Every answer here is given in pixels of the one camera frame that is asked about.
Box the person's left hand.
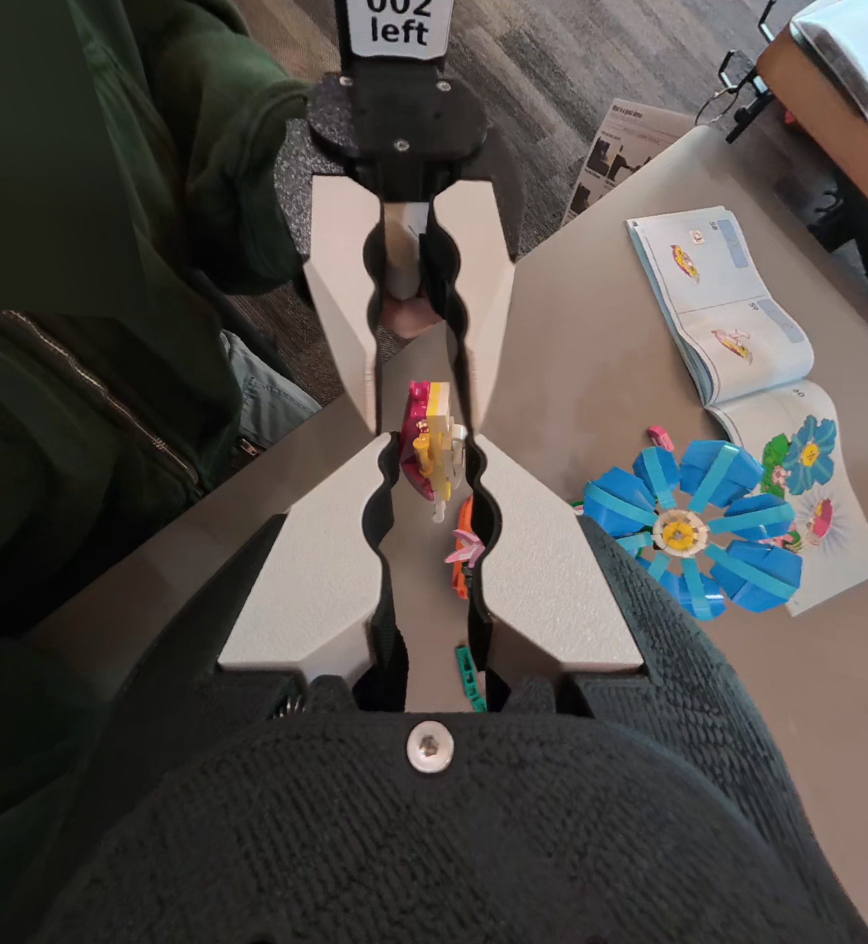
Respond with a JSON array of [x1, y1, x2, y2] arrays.
[[382, 294, 444, 340]]

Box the printed paper sheet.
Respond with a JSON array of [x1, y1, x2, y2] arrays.
[[562, 98, 683, 227]]

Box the person's blue jeans leg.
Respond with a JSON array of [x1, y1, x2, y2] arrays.
[[220, 329, 323, 452]]

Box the wooden side table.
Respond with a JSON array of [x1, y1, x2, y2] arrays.
[[757, 0, 868, 244]]

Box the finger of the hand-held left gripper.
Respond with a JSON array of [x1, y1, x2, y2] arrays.
[[423, 176, 518, 438], [301, 176, 389, 436]]

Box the blue lego flower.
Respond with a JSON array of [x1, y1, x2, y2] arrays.
[[570, 440, 805, 622]]

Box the pink yellow lego petal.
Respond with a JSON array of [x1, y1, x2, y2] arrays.
[[399, 380, 472, 526]]

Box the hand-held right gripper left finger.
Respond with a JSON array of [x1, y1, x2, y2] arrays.
[[218, 432, 409, 709]]

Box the orange lego brick separator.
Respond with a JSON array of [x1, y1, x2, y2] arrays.
[[451, 494, 480, 600]]

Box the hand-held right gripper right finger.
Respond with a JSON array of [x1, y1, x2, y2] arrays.
[[467, 434, 645, 709]]

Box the lego instruction booklet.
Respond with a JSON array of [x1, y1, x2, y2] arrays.
[[626, 208, 868, 618]]

